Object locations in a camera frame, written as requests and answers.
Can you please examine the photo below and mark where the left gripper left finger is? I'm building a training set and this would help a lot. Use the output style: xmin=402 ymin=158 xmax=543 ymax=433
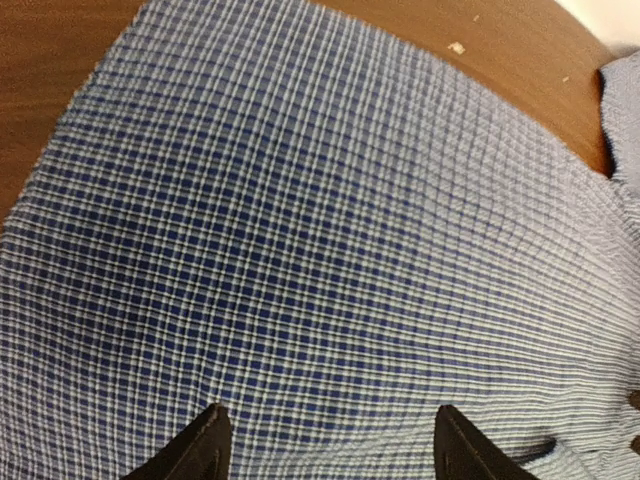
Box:
xmin=124 ymin=404 xmax=232 ymax=480

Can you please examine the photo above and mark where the blue checkered shirt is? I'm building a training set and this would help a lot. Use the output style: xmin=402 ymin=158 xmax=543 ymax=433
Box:
xmin=1 ymin=1 xmax=639 ymax=479

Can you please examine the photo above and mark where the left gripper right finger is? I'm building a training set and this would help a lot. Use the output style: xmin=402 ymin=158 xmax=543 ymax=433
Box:
xmin=433 ymin=405 xmax=535 ymax=480

